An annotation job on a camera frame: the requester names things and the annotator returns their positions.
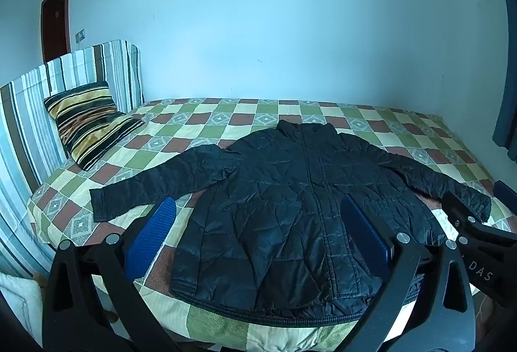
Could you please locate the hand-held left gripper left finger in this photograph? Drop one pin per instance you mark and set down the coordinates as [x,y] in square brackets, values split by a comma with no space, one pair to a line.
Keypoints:
[158,226]

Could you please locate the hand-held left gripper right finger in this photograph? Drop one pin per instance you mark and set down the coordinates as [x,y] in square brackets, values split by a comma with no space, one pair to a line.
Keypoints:
[365,233]

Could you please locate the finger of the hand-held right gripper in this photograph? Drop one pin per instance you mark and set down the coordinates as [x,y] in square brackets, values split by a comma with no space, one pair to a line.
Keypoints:
[460,210]
[507,194]

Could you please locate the black quilted jacket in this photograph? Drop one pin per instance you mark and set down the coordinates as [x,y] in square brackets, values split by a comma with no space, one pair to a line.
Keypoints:
[282,214]

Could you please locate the dark blue curtain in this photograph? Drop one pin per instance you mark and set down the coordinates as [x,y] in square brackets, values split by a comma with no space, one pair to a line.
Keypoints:
[507,93]

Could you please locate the bed with checkered sheet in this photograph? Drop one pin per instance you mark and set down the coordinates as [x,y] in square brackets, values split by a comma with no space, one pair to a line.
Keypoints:
[181,121]

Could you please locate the striped pillow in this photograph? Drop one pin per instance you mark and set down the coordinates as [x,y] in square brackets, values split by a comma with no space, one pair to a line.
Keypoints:
[87,121]

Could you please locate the white quilted cloth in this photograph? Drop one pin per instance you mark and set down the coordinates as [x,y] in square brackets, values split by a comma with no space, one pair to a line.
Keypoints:
[20,307]

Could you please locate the striped headboard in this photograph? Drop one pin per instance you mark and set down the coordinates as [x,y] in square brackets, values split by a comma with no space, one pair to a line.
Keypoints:
[24,125]

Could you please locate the brown wooden door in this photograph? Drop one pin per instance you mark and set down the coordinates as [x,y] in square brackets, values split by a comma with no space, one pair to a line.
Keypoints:
[56,20]

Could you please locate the wall light switch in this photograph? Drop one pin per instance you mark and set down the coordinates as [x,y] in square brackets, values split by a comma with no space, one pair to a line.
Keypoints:
[80,35]

